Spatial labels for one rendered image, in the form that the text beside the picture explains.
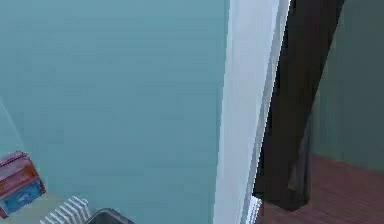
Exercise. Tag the grey metal sink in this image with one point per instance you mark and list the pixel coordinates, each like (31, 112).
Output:
(108, 217)

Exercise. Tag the white ribbed dish rack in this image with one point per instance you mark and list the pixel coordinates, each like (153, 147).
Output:
(68, 210)

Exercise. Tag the dark brown room door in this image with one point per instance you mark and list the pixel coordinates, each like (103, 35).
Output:
(293, 110)

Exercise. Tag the pink and blue book stack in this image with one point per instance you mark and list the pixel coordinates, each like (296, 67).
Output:
(18, 183)

